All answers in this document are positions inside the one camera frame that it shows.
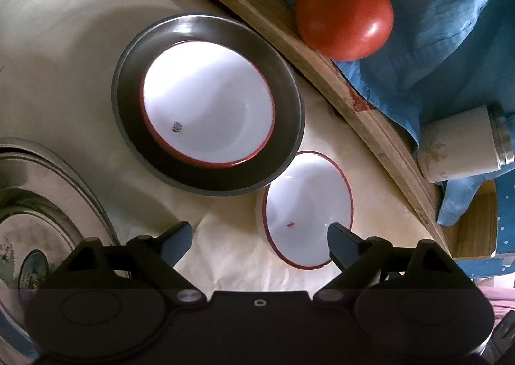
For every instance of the deep steel bowl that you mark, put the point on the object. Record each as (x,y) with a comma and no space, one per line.
(219,182)

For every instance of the wooden shelf board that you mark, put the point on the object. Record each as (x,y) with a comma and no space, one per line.
(274,20)

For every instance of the white thermos cup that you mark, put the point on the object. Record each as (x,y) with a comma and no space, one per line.
(467,144)

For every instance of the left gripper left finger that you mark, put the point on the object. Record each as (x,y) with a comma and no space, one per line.
(153,261)

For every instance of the blue cloth garment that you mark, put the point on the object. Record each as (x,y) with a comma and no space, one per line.
(442,58)

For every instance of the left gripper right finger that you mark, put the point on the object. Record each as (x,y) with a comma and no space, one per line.
(360,262)

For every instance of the red tomato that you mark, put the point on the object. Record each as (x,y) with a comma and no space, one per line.
(344,30)

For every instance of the white red-rimmed bowl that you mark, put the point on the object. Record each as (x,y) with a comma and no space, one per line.
(295,210)
(206,104)

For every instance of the blue dotted curtain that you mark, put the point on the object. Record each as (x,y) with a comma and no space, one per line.
(499,236)

